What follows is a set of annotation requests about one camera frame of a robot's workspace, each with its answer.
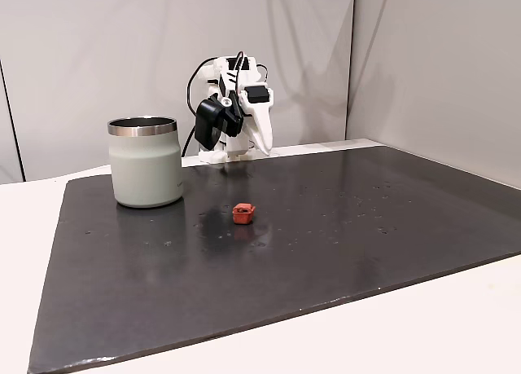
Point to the black camera box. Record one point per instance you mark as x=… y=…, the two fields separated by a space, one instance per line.
x=209 y=123

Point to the pale green steel-rimmed cup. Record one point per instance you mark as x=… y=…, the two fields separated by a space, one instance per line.
x=144 y=166

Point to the small red cube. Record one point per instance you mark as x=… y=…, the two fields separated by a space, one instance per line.
x=243 y=214

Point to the dark grey table mat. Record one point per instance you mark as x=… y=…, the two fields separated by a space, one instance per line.
x=260 y=268

